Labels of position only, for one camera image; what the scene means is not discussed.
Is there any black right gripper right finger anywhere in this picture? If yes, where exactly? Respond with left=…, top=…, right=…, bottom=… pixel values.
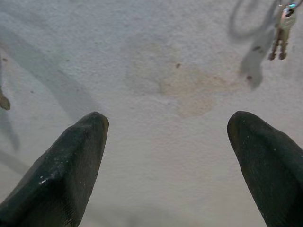
left=227, top=110, right=303, bottom=227

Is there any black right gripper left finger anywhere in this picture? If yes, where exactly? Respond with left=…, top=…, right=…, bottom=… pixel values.
left=0, top=111, right=109, bottom=227

